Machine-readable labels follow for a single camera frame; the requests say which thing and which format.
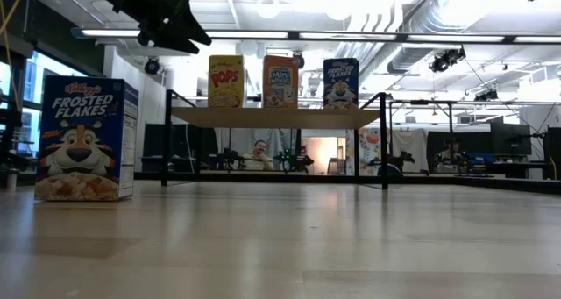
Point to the orange Mini Wheats cereal box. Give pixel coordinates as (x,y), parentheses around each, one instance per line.
(280,84)

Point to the person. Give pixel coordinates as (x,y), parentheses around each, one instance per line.
(258,161)
(449,158)

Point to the black aluminium table frame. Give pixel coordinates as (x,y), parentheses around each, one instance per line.
(263,176)

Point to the large glass window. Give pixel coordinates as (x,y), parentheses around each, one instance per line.
(30,84)

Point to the black ceiling spotlight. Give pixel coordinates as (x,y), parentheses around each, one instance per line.
(486,95)
(445,61)

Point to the colourful printed poster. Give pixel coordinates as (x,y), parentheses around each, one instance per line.
(370,143)

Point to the white cup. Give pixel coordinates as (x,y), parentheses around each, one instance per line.
(11,182)

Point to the blue Frosted Flakes cereal box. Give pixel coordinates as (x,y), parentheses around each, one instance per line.
(83,137)
(341,88)

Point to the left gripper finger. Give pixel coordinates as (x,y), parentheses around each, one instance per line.
(188,25)
(177,42)

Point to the round black ceiling speaker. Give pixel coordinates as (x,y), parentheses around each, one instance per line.
(152,66)
(301,61)

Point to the black background cabinet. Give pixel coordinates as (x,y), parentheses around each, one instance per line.
(553,154)

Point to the yellow Corn Pops cereal box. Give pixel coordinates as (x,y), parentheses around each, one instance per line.
(225,84)

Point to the white globe pendant lamp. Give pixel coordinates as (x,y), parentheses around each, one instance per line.
(268,7)

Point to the black background robot arm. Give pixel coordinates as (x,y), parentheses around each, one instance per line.
(396,161)
(229,158)
(289,161)

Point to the wooden shelf black metal legs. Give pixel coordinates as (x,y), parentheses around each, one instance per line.
(271,118)

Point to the black computer monitor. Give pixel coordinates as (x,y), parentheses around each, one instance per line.
(510,139)

